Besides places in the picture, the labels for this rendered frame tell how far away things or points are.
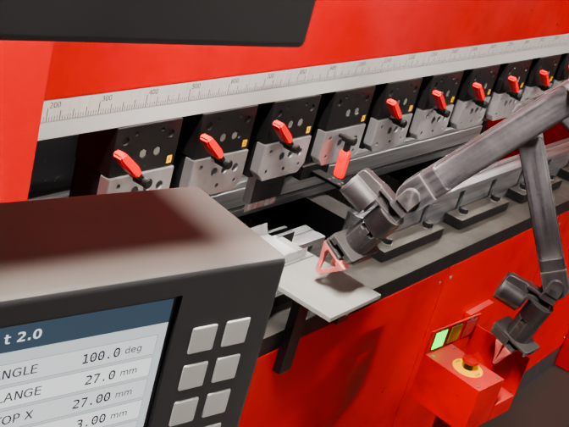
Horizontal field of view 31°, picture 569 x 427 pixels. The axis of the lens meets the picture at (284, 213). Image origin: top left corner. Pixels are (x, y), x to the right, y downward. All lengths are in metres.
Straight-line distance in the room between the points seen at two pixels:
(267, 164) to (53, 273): 1.34
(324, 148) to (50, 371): 1.49
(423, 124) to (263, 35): 1.81
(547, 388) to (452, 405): 1.76
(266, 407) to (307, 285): 0.33
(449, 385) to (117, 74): 1.16
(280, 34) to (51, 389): 0.27
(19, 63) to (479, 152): 0.99
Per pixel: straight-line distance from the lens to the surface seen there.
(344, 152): 2.14
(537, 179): 2.31
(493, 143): 1.88
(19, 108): 1.17
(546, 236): 2.33
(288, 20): 0.68
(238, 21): 0.65
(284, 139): 1.92
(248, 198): 2.05
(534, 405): 3.99
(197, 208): 0.78
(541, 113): 1.87
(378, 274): 2.45
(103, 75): 1.55
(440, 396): 2.40
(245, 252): 0.74
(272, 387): 2.21
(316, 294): 2.01
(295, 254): 2.10
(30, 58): 1.15
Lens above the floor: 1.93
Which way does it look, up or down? 24 degrees down
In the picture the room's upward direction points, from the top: 16 degrees clockwise
